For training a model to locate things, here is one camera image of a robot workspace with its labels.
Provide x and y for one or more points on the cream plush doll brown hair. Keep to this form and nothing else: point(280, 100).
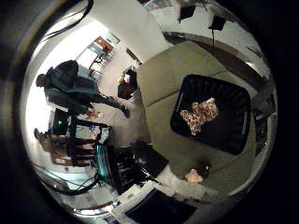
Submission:
point(196, 174)

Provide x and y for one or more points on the leopard print plush toy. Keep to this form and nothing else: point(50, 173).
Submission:
point(199, 115)

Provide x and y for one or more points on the black equipment with teal edge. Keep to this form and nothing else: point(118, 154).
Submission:
point(127, 168)

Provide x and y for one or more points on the black plastic basket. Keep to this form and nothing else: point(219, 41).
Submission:
point(224, 130)

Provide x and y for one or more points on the person in dark red top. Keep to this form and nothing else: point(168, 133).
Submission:
point(127, 87)

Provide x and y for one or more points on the black monitor with green light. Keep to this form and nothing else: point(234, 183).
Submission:
point(60, 123)

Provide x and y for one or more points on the standing person in dark jacket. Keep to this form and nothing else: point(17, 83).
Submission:
point(71, 87)

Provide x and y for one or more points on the black device on stand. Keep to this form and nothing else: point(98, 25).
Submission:
point(217, 23)

